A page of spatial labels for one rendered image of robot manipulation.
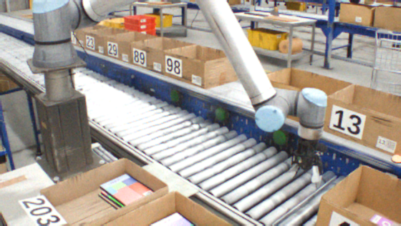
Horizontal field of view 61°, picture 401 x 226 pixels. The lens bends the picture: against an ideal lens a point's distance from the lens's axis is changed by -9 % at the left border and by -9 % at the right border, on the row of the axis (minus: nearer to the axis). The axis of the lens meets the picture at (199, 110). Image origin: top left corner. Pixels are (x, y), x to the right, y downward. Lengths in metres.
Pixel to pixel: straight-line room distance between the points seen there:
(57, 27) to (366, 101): 1.44
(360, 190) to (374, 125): 0.29
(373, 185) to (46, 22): 1.36
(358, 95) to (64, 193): 1.41
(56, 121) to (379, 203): 1.29
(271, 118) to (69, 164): 0.89
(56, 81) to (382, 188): 1.31
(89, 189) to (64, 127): 0.28
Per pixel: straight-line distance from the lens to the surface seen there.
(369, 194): 1.45
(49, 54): 1.48
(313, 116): 1.29
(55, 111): 1.53
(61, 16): 1.47
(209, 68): 2.14
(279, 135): 1.76
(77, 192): 1.46
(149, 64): 2.55
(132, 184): 1.43
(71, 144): 1.61
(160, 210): 1.29
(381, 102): 1.87
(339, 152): 1.67
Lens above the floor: 1.57
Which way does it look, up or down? 22 degrees down
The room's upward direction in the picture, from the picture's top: straight up
